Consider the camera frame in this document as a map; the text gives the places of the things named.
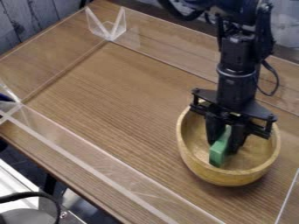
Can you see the light wooden bowl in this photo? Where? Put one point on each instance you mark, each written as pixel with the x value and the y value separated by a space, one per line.
pixel 243 168

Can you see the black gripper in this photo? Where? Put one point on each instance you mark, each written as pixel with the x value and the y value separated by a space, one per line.
pixel 231 106

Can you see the green rectangular block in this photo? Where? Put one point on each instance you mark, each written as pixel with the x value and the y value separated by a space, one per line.
pixel 218 150

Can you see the clear acrylic corner bracket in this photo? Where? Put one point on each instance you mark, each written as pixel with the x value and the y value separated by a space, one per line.
pixel 107 30

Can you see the clear acrylic right panel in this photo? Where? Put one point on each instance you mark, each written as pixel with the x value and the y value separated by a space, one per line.
pixel 288 212

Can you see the clear acrylic front wall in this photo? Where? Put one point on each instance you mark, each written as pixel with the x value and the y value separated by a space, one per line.
pixel 101 178

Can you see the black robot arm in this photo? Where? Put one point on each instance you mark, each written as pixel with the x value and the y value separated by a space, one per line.
pixel 246 44

